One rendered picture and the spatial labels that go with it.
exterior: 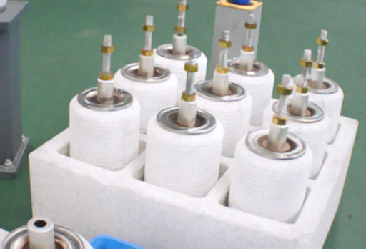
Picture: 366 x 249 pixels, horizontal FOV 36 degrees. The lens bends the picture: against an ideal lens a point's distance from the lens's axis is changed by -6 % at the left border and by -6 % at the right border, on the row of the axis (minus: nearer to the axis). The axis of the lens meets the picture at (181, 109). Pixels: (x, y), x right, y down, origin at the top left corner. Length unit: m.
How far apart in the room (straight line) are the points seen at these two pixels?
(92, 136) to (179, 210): 0.15
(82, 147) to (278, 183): 0.26
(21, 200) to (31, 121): 0.32
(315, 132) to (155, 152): 0.21
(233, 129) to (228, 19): 0.32
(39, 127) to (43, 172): 0.49
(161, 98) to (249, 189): 0.23
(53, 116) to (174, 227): 0.66
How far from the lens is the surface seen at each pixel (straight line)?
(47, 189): 0.81
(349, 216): 1.08
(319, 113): 0.81
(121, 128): 0.76
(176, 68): 0.94
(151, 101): 0.85
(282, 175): 0.68
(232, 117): 0.81
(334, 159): 0.86
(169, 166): 0.72
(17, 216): 0.99
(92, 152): 0.77
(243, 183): 0.70
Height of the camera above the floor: 0.57
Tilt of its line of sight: 24 degrees down
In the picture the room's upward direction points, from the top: 5 degrees clockwise
